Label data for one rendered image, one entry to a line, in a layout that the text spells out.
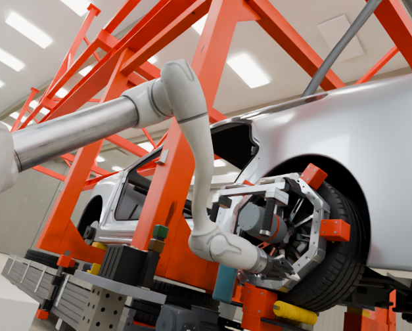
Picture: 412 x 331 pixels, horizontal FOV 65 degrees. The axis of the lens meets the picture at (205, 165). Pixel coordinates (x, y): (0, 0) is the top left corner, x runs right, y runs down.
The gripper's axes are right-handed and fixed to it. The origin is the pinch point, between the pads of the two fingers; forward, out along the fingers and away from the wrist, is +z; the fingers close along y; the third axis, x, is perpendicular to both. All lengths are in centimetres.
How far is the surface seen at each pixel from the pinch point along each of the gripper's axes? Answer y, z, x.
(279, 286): -9.8, 5.4, 3.5
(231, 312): -417, 538, 377
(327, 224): 22.4, 5.6, 9.5
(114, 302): -42, -52, 6
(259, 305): -22.0, 4.7, 3.2
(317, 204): 24.7, 5.3, 19.5
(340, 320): -384, 1106, 438
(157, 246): -14, -54, 7
